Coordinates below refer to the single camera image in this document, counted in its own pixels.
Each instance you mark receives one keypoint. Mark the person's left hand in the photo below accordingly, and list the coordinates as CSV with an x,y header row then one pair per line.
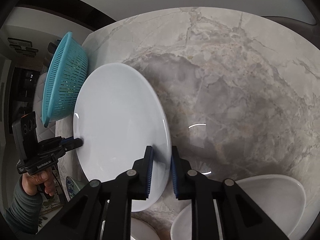
x,y
30,183

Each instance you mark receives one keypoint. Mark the grey quilted chair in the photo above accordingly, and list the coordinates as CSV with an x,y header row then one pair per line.
x,y
42,132

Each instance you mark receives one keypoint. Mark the blue floral green bowl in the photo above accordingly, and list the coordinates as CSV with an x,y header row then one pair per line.
x,y
73,186

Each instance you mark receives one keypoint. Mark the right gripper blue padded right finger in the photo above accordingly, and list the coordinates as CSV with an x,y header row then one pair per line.
x,y
174,174

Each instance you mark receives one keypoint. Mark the white deep bowl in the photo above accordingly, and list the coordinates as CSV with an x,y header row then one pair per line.
x,y
260,207

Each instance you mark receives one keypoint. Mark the white shallow plate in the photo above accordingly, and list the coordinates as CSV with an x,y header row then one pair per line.
x,y
141,230

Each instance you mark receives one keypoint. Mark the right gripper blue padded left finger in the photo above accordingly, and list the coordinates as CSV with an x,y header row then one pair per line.
x,y
142,179

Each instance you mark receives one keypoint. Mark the large white plate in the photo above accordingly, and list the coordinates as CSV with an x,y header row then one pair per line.
x,y
118,115

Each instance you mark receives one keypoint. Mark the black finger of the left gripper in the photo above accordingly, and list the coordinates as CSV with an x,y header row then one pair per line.
x,y
71,143

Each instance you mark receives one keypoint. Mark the grey sleeved left forearm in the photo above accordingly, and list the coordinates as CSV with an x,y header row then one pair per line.
x,y
23,214

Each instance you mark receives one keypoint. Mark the teal plastic colander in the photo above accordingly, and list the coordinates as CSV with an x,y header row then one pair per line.
x,y
66,75

